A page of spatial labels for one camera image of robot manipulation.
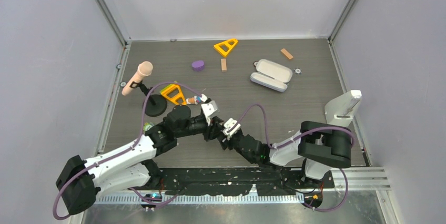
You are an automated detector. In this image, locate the small wooden block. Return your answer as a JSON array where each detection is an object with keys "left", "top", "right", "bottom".
[
  {"left": 280, "top": 48, "right": 293, "bottom": 60},
  {"left": 221, "top": 58, "right": 227, "bottom": 72}
]

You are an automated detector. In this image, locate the white stand holder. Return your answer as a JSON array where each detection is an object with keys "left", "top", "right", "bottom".
[{"left": 324, "top": 90, "right": 362, "bottom": 127}]

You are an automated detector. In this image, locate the orange green triangle block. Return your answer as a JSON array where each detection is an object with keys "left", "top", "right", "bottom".
[{"left": 160, "top": 84, "right": 187, "bottom": 105}]

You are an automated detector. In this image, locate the pink toy microphone on stand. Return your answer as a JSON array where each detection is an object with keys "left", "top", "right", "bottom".
[{"left": 121, "top": 61, "right": 167, "bottom": 117}]

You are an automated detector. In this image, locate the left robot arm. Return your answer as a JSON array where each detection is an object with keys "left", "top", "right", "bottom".
[{"left": 53, "top": 103, "right": 228, "bottom": 220}]

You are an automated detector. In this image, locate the white glasses case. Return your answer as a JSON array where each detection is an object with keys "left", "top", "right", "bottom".
[{"left": 250, "top": 59, "right": 293, "bottom": 93}]

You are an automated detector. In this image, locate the yellow triangle frame block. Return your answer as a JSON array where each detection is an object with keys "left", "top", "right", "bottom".
[{"left": 213, "top": 38, "right": 238, "bottom": 58}]

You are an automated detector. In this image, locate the small green sticker toy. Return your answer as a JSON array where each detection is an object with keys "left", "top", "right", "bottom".
[{"left": 143, "top": 123, "right": 154, "bottom": 131}]

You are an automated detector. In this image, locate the purple heart-shaped box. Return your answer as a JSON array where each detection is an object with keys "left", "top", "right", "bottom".
[{"left": 191, "top": 60, "right": 205, "bottom": 72}]

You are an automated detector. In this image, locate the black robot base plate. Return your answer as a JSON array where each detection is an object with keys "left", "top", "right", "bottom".
[{"left": 127, "top": 166, "right": 335, "bottom": 197}]

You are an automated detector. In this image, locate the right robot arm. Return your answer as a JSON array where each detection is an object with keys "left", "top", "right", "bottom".
[{"left": 217, "top": 121, "right": 356, "bottom": 180}]

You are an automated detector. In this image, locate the small ice cream toy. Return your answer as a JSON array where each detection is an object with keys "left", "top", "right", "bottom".
[{"left": 186, "top": 96, "right": 202, "bottom": 105}]

